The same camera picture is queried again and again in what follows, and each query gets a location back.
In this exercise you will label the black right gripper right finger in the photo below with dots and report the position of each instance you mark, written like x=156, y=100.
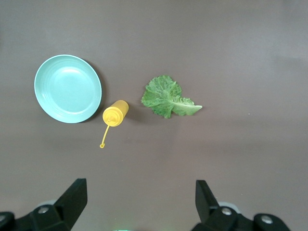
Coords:
x=207, y=202

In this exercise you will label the green lettuce leaf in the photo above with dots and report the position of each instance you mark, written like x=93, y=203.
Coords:
x=163, y=96

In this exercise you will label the yellow squeeze bottle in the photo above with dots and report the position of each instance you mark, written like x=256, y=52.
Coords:
x=116, y=111

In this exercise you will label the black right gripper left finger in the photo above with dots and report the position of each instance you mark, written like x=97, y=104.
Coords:
x=72, y=199

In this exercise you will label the mint green plate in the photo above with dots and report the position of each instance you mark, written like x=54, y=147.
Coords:
x=68, y=89

